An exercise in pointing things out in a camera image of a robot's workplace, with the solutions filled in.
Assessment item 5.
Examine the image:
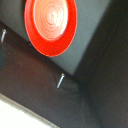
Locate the orange-red bowl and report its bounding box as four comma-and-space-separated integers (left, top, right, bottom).
23, 0, 79, 58

